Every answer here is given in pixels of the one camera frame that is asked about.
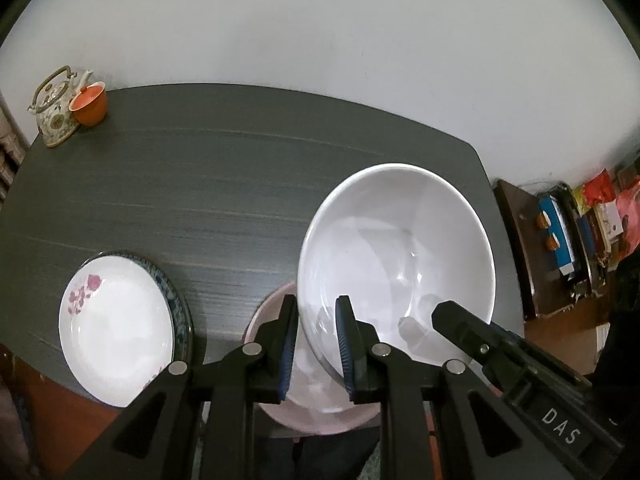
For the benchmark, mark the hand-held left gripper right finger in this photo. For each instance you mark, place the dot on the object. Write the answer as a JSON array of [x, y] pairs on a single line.
[[345, 355]]

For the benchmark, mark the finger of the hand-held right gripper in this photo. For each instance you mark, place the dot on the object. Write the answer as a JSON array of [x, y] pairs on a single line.
[[470, 335]]

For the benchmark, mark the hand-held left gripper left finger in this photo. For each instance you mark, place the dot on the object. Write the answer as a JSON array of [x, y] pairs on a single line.
[[287, 355]]

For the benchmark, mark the large pink bowl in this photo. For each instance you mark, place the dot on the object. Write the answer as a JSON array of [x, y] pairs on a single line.
[[310, 417]]

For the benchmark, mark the white bowl with pink band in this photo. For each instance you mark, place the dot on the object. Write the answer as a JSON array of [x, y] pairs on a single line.
[[390, 240]]

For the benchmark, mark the blue floral patterned plate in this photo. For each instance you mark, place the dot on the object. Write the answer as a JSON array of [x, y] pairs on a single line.
[[172, 305]]

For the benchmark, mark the white rose print plate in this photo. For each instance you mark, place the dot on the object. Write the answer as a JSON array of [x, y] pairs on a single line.
[[115, 330]]

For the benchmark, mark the dark wooden side cabinet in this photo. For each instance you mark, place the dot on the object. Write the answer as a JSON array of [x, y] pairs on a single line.
[[520, 260]]

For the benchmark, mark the person's dark trousers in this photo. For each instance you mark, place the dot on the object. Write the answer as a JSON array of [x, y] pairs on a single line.
[[320, 455]]

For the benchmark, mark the blue box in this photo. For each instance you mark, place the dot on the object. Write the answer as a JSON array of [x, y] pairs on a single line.
[[557, 235]]

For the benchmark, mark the pile of colourful packets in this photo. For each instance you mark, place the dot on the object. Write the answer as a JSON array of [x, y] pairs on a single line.
[[615, 210]]

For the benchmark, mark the orange lidded cup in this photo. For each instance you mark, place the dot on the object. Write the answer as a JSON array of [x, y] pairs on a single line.
[[90, 110]]

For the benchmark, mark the floral ceramic teapot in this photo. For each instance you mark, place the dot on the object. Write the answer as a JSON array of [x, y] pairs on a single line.
[[55, 120]]

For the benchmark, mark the beige patterned curtain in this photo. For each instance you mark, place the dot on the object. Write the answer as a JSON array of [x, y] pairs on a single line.
[[7, 160]]

